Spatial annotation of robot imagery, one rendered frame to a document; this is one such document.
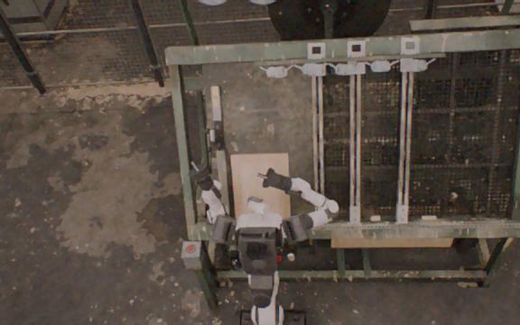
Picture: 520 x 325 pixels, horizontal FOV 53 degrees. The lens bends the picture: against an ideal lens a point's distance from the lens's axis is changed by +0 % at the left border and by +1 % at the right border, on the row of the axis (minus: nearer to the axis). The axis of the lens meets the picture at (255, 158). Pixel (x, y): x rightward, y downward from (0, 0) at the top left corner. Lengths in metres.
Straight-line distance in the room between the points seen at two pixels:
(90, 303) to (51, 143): 1.97
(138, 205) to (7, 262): 1.22
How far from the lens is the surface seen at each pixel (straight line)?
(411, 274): 4.20
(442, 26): 3.52
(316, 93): 3.23
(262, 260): 2.97
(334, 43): 3.12
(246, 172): 3.42
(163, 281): 4.49
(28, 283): 4.94
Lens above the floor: 3.89
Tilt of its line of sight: 51 degrees down
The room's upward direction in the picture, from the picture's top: 9 degrees counter-clockwise
